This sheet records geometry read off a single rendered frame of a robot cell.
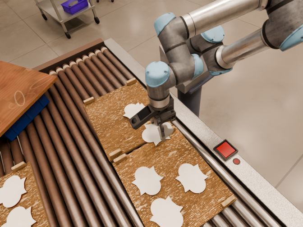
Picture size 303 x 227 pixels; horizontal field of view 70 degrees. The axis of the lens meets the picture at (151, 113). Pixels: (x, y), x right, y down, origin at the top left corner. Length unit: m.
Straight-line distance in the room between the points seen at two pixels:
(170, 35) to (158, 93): 0.18
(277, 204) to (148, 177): 0.50
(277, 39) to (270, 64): 2.15
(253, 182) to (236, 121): 1.35
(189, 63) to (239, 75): 2.09
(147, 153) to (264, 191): 0.50
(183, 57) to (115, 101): 0.63
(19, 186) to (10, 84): 0.62
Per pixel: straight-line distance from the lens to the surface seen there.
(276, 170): 2.13
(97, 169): 1.04
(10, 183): 1.18
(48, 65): 1.66
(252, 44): 0.96
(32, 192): 1.12
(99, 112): 1.20
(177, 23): 0.72
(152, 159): 0.98
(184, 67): 0.69
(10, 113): 1.31
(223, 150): 1.02
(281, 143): 2.29
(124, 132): 1.08
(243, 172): 1.01
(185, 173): 0.94
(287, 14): 0.84
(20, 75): 1.52
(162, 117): 0.80
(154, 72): 0.64
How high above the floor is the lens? 1.81
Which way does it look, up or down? 51 degrees down
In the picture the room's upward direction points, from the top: 10 degrees counter-clockwise
